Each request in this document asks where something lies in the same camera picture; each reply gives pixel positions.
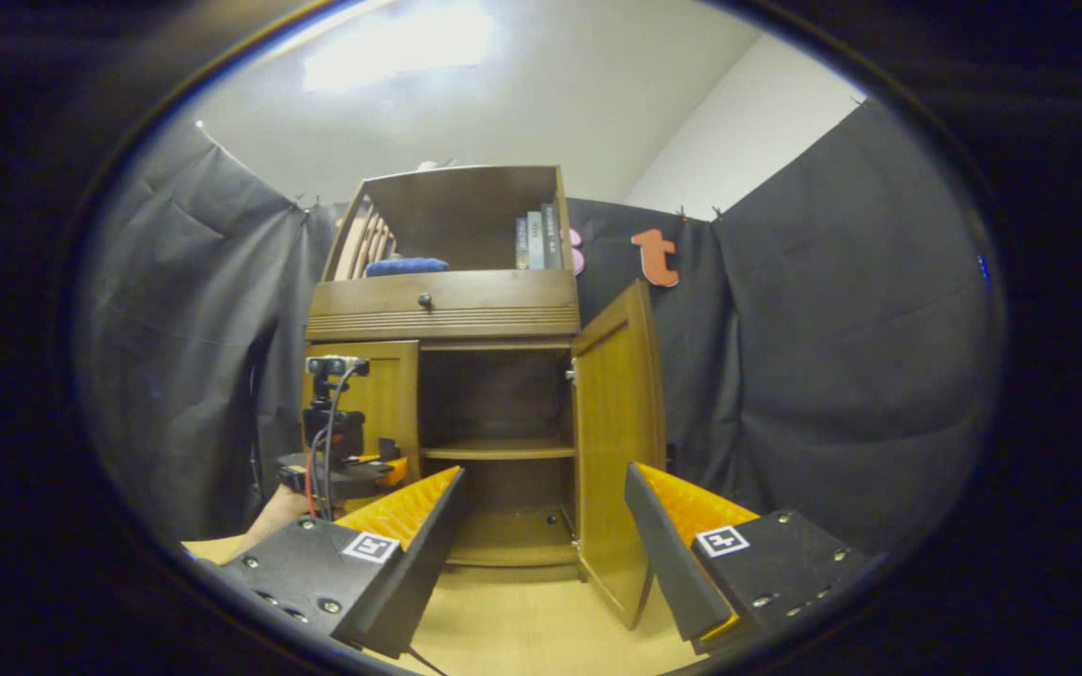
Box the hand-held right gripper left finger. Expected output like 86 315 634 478
220 466 467 660

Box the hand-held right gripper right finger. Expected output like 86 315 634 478
624 462 871 656

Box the wooden cabinet door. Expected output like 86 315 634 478
569 278 669 630
302 340 423 489

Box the wooden double-door shoe cabinet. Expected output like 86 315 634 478
301 165 584 569

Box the folded blue towel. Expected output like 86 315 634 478
364 257 450 278

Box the black backdrop cloth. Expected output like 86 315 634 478
76 99 1007 555

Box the grey cable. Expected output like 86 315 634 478
318 368 359 522

